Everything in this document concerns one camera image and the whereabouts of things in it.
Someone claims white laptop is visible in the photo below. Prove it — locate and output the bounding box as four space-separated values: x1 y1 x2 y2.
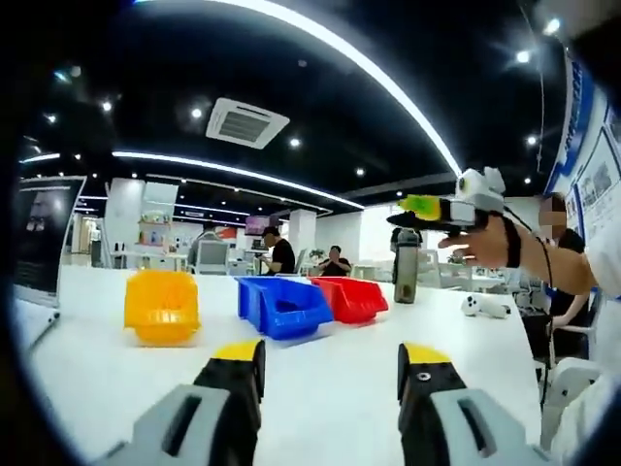
12 175 89 351

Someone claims blue plastic bin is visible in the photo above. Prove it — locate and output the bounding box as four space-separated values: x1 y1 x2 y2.
234 275 335 342

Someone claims blue white wall poster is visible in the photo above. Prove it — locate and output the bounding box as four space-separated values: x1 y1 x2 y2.
542 48 621 245

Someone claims white game controller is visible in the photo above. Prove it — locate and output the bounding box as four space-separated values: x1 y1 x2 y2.
460 294 512 319

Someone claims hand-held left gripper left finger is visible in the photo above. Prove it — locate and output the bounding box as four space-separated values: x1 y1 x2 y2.
94 338 267 466

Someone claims ceiling air conditioner unit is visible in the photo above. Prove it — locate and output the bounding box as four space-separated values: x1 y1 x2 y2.
205 96 292 150

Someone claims black wrist strap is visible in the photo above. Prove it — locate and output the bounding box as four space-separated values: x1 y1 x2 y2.
506 216 524 269

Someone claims black cable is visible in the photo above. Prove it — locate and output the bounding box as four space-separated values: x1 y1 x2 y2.
503 207 557 409

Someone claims red plastic bin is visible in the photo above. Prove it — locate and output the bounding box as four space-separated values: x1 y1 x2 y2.
308 275 391 327

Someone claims yellow plastic bin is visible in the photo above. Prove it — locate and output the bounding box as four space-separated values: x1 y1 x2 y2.
123 269 202 348

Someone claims person's right hand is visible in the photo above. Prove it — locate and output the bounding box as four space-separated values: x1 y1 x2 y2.
438 213 511 271

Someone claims short ceiling light strip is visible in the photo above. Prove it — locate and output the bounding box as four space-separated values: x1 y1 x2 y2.
111 150 367 212

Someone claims thin grey cable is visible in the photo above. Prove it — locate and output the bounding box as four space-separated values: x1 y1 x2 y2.
519 0 544 172

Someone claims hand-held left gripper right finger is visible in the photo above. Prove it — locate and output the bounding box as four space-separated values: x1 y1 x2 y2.
397 342 549 466

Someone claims grey water bottle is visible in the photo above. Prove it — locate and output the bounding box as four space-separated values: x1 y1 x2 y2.
393 227 421 305

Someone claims person's white shirt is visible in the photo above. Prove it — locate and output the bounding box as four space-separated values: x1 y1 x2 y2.
547 232 621 466

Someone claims white chair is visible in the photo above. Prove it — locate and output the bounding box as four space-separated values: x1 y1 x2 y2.
539 356 604 449

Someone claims long curved ceiling light strip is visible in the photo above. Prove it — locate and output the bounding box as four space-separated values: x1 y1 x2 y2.
130 0 465 177

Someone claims grey office chair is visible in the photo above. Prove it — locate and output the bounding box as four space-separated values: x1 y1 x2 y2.
195 240 230 276

